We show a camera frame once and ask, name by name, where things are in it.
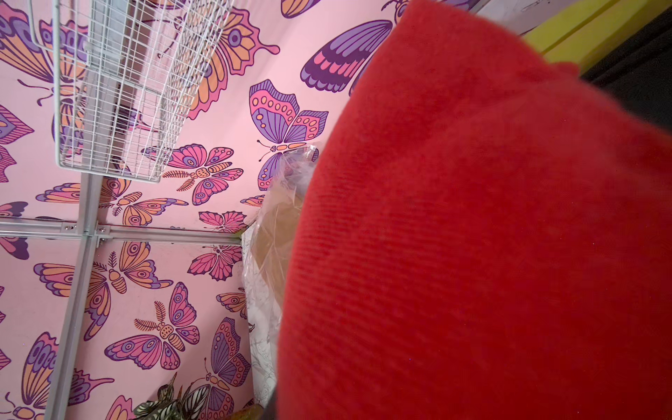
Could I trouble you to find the brown folded garment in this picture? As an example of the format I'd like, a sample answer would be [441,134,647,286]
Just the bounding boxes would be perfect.
[251,185,304,307]

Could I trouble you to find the red garment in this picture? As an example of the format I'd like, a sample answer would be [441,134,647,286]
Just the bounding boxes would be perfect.
[276,1,671,419]

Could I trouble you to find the aluminium frame bars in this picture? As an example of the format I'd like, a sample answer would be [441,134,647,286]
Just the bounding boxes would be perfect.
[1,173,242,419]

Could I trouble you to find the dark grey garment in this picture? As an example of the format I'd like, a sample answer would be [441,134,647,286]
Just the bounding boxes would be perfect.
[582,9,671,132]

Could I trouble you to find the green leafy potted plant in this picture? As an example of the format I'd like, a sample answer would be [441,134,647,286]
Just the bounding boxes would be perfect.
[130,372,264,420]

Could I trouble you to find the white wire wall basket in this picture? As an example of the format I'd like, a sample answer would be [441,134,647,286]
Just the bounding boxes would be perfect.
[28,1,233,184]

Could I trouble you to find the clear plastic vacuum bag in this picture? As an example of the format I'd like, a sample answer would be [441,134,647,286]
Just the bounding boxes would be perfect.
[243,146,319,408]

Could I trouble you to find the yellow garment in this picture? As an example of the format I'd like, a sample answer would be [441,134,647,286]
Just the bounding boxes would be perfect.
[523,0,671,73]

